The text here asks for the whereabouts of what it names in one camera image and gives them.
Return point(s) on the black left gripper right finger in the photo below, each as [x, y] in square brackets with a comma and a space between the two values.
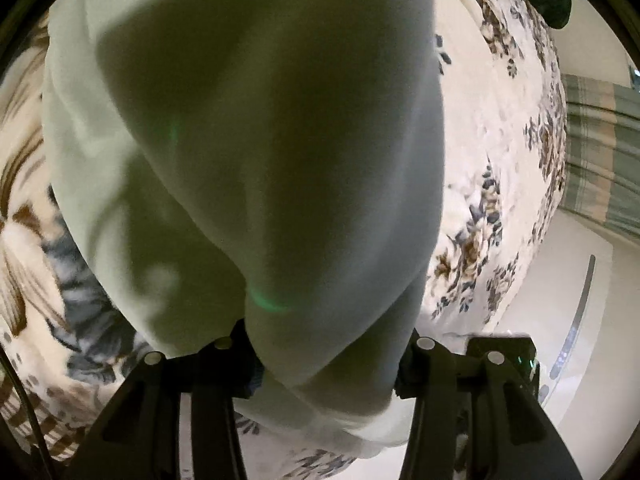
[474, 418]

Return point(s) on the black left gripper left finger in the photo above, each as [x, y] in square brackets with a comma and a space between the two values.
[174, 418]

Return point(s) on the light blue sweatpants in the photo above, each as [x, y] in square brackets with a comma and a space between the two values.
[273, 161]

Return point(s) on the black device with green light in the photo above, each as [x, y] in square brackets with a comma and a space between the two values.
[519, 350]

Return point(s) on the green plaid curtain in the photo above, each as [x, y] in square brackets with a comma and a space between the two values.
[602, 155]

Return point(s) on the floral cream bed blanket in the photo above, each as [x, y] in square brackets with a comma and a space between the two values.
[500, 159]

